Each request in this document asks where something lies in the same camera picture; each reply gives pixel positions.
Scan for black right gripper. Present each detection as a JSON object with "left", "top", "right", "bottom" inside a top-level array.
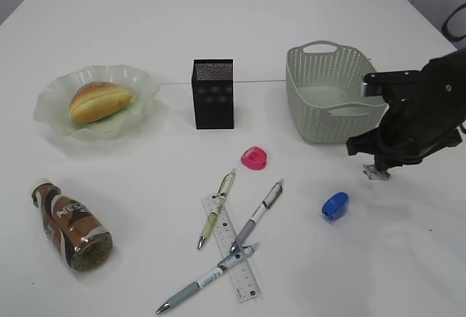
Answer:
[{"left": 346, "top": 99, "right": 462, "bottom": 176}]

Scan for paper ball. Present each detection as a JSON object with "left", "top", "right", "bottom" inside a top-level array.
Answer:
[{"left": 363, "top": 164, "right": 391, "bottom": 181}]

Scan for blue pencil sharpener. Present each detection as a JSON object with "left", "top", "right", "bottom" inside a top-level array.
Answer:
[{"left": 321, "top": 192, "right": 349, "bottom": 222}]

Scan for golden bread roll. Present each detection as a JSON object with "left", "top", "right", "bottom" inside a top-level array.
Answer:
[{"left": 69, "top": 82, "right": 133, "bottom": 124}]

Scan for brown Nescafe coffee bottle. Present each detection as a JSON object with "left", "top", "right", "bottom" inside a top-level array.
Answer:
[{"left": 31, "top": 179, "right": 113, "bottom": 272}]

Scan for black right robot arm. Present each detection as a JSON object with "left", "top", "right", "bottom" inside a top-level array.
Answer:
[{"left": 346, "top": 50, "right": 465, "bottom": 180}]

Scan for green plastic woven basket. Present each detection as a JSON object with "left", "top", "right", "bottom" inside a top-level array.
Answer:
[{"left": 286, "top": 41, "right": 387, "bottom": 144}]

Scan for white grey upper pen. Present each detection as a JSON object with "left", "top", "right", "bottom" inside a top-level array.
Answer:
[{"left": 229, "top": 179, "right": 284, "bottom": 254}]

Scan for pink pencil sharpener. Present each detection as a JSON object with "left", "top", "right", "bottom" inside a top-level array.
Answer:
[{"left": 240, "top": 146, "right": 267, "bottom": 171}]

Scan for yellow-green clear pen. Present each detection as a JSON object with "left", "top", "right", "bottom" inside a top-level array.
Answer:
[{"left": 197, "top": 168, "right": 236, "bottom": 250}]

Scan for white blue lower pen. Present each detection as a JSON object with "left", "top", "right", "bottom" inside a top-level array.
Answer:
[{"left": 155, "top": 243, "right": 259, "bottom": 315}]

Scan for black mesh pen holder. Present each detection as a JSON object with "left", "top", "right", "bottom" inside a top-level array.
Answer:
[{"left": 191, "top": 59, "right": 234, "bottom": 130}]

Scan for pale green wavy plate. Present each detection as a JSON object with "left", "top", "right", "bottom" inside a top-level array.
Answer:
[{"left": 33, "top": 65, "right": 160, "bottom": 141}]

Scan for clear plastic ruler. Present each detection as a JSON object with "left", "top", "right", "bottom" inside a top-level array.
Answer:
[{"left": 212, "top": 206, "right": 261, "bottom": 303}]

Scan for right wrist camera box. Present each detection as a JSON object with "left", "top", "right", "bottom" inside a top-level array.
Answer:
[{"left": 361, "top": 70, "right": 421, "bottom": 97}]

